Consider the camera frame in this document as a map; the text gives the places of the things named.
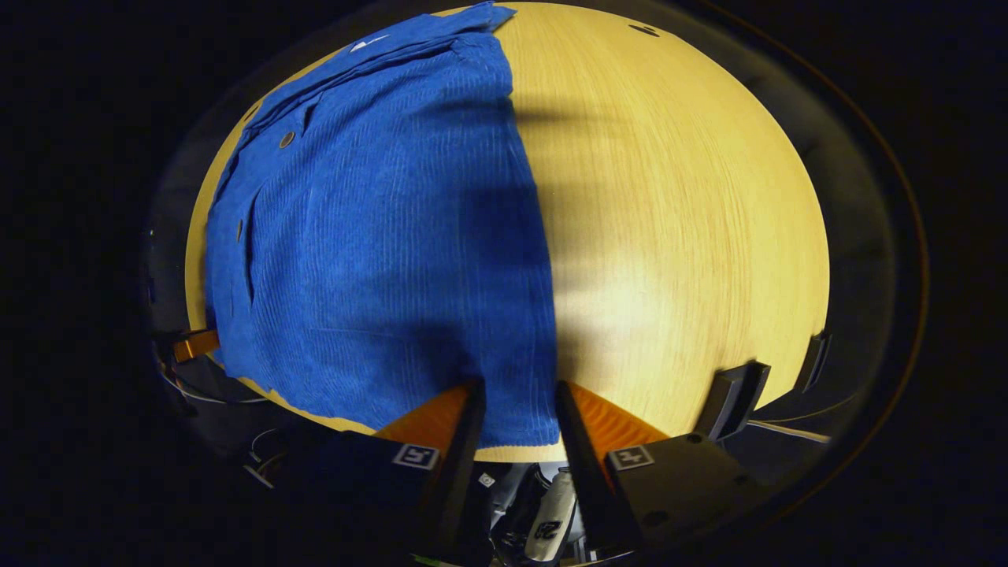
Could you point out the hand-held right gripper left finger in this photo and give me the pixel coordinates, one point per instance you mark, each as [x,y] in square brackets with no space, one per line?
[461,472]

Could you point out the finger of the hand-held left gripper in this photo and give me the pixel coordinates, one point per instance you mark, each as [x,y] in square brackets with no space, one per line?
[197,345]

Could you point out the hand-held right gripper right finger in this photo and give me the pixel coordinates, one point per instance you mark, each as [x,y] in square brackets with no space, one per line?
[583,472]

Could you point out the grey curved object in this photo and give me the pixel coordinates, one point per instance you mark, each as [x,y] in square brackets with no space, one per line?
[551,512]

